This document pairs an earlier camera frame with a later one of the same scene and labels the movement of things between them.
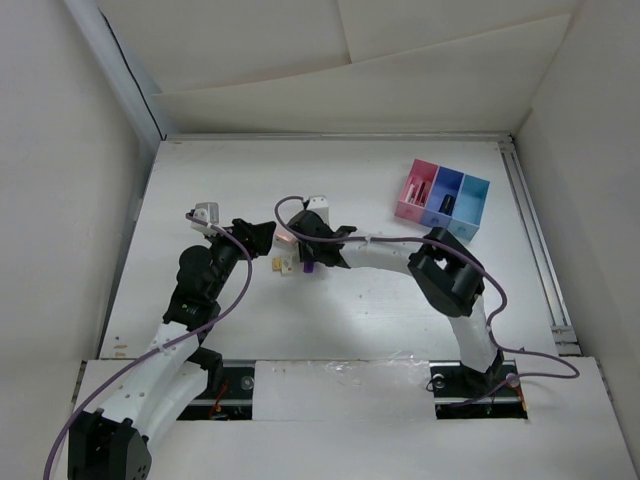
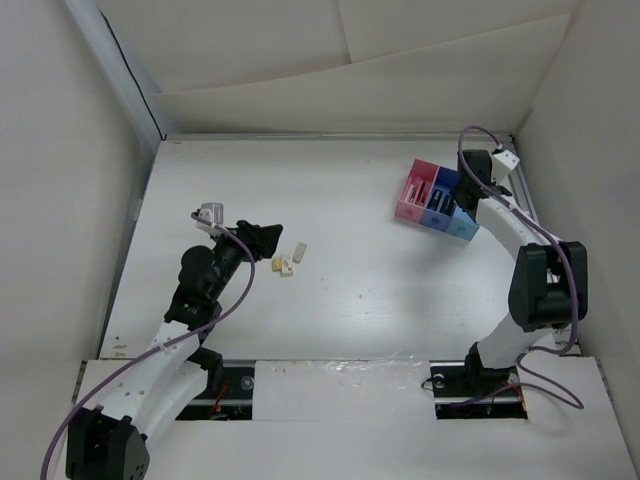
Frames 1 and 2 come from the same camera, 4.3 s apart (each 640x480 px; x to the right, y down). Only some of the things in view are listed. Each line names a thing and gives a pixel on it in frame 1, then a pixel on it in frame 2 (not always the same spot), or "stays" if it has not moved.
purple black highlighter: x=308 y=267 -> x=435 y=199
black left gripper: x=255 y=237 stays
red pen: x=420 y=193 stays
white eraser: x=286 y=264 stays
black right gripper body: x=307 y=252 -> x=457 y=189
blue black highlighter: x=447 y=205 stays
